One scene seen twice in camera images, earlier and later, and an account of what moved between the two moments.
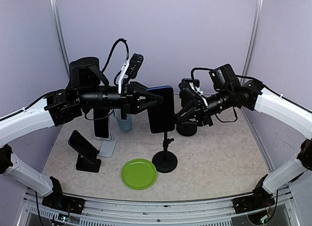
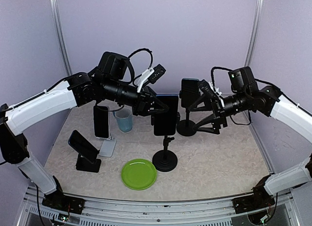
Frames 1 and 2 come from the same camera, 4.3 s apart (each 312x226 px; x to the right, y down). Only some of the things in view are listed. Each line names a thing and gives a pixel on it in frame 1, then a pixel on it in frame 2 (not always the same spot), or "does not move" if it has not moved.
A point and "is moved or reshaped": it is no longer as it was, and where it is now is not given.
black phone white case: (101, 117) does not move
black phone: (162, 114) is moved or reshaped
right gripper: (203, 115) → (218, 113)
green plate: (139, 174) does not move
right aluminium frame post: (252, 42) does not move
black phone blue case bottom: (81, 144) does not move
